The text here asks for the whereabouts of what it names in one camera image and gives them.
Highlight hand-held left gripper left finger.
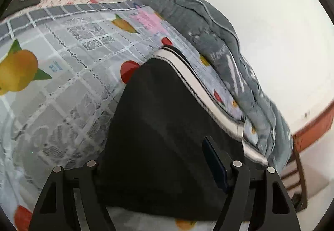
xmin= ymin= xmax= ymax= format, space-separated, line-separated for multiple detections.
xmin=27 ymin=159 xmax=118 ymax=231

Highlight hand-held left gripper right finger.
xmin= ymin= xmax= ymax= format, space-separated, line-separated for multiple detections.
xmin=202 ymin=136 xmax=302 ymax=231

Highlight black pants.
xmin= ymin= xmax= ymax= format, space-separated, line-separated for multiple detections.
xmin=98 ymin=47 xmax=269 ymax=221

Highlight fruit print grey sheet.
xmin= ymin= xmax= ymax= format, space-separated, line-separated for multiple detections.
xmin=0 ymin=2 xmax=259 ymax=231

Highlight orange wooden door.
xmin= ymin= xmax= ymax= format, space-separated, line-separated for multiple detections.
xmin=292 ymin=104 xmax=334 ymax=150

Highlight dark smartphone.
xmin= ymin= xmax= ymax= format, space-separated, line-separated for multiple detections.
xmin=13 ymin=0 xmax=41 ymax=9

